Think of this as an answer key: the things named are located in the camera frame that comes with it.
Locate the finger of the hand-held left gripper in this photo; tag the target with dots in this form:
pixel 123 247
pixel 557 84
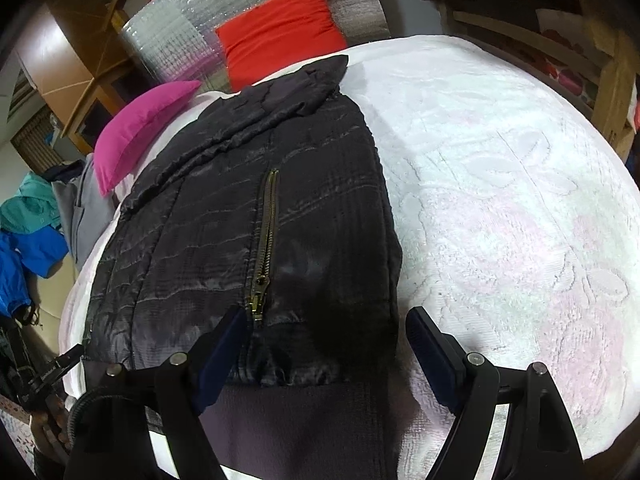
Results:
pixel 67 358

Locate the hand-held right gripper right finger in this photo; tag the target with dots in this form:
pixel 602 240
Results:
pixel 435 362

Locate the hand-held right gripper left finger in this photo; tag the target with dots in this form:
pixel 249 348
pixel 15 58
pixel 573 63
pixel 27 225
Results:
pixel 220 357

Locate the black quilted jacket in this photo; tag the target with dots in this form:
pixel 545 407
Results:
pixel 240 240

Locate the person's left hand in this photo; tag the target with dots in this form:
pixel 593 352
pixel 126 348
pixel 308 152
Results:
pixel 50 425

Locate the grey garment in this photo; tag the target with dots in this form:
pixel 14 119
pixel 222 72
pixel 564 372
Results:
pixel 82 215

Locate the teal shirt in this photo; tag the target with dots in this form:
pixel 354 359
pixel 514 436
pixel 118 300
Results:
pixel 30 207

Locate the white embossed bedspread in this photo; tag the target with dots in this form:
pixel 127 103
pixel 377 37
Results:
pixel 500 210

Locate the pink pillow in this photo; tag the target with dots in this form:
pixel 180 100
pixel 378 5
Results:
pixel 137 130

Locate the wooden cabinet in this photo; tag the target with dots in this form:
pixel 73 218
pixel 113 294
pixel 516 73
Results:
pixel 65 55

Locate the silver foil insulation mat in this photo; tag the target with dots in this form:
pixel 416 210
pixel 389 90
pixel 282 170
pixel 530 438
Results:
pixel 165 40

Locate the red pillow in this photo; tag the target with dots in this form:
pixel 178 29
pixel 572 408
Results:
pixel 280 35

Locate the wooden table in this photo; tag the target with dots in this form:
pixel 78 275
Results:
pixel 612 75

